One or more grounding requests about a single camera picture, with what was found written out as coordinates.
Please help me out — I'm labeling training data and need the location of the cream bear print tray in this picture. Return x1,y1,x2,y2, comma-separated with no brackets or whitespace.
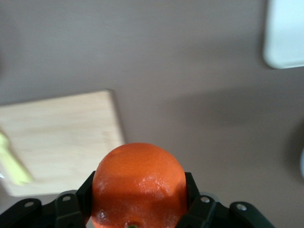
263,0,304,70

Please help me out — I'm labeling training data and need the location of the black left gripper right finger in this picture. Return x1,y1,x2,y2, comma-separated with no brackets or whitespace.
180,171,217,228

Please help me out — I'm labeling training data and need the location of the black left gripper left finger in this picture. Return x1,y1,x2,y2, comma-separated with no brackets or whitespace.
55,171,96,228

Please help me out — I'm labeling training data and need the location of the orange fruit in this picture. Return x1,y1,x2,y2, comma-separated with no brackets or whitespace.
91,142,188,228

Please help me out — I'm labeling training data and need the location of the wooden cutting board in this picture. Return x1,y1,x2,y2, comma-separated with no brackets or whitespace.
0,89,126,198

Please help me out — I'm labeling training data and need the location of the yellow plastic fork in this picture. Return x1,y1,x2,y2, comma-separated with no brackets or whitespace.
0,132,34,186

